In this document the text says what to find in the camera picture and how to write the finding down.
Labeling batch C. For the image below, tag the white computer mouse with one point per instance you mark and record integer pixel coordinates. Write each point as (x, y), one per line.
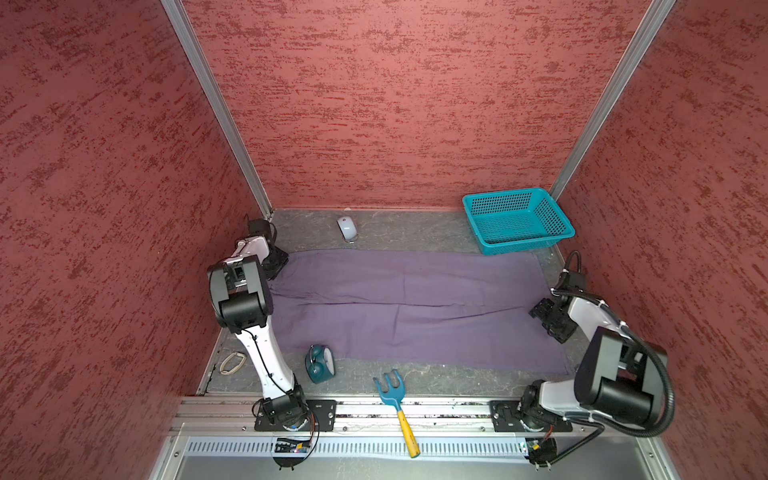
(348, 229)

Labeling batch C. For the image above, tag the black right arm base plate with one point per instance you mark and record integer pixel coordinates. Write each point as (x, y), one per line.
(509, 416)

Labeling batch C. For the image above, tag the teal plastic mesh basket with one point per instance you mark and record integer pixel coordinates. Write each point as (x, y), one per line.
(516, 221)

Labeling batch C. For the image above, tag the aluminium corner post left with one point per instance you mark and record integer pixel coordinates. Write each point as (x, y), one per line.
(184, 31)

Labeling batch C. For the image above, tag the right circuit board with wires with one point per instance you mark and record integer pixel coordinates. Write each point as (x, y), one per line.
(542, 451)

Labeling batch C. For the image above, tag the aluminium corner post right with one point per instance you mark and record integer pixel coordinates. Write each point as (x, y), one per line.
(645, 33)

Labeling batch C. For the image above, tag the blue garden fork yellow handle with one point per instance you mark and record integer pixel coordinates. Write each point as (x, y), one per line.
(392, 394)

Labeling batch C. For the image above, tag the circuit board with wires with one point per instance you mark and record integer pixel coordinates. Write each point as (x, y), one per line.
(289, 453)
(542, 451)

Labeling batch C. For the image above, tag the purple trousers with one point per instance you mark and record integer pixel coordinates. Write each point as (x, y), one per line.
(423, 307)

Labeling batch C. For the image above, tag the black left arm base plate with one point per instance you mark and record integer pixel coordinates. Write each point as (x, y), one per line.
(291, 416)

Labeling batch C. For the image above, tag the left circuit board with wires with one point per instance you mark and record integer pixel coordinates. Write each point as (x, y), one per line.
(289, 453)

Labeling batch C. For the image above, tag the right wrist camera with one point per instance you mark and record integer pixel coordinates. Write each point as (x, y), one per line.
(570, 282)

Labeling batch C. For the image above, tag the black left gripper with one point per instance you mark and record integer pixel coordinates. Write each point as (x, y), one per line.
(269, 273)

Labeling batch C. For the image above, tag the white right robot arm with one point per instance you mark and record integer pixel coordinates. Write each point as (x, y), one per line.
(622, 381)

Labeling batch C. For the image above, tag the aluminium front rail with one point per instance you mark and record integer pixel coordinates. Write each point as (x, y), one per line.
(446, 429)

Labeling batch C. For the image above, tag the aluminium corner post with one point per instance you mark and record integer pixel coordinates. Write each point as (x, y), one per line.
(184, 31)
(645, 33)

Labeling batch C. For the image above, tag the teal tape dispenser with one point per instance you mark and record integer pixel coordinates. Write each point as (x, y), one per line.
(320, 364)

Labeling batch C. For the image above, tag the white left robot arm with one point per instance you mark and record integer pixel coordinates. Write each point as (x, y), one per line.
(242, 303)

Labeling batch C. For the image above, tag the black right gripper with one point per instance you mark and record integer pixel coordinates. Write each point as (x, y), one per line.
(561, 332)

